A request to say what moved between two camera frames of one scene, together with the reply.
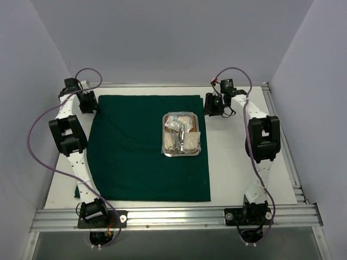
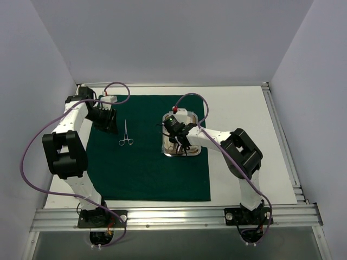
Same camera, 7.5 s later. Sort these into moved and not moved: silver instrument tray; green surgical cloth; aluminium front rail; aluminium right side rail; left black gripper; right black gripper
Moved: right black gripper; left black gripper
Not moved: aluminium right side rail; silver instrument tray; green surgical cloth; aluminium front rail
